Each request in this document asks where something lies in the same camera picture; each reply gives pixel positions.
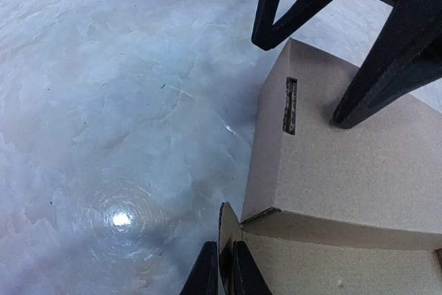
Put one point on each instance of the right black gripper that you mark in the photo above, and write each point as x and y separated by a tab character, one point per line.
405	57

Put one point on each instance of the brown cardboard box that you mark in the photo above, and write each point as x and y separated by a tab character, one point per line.
332	211

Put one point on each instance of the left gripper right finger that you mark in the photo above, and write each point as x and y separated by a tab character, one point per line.
247	278

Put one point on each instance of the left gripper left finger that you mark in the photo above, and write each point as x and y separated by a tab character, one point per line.
203	278

